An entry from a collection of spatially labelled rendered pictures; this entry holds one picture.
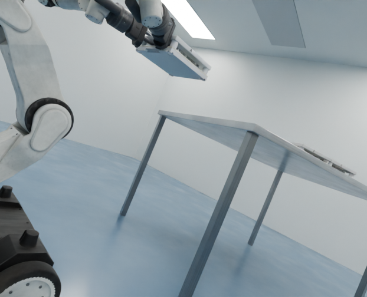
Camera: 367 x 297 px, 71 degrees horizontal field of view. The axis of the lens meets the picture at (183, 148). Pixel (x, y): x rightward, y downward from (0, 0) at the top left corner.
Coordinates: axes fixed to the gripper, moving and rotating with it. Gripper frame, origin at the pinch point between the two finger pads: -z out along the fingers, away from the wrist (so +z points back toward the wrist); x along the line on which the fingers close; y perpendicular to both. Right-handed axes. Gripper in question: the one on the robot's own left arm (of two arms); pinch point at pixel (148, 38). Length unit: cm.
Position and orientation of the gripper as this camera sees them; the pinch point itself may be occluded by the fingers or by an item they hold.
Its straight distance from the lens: 122.2
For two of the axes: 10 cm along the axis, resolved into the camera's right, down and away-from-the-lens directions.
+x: -3.7, 9.3, 0.2
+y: 5.8, 2.5, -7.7
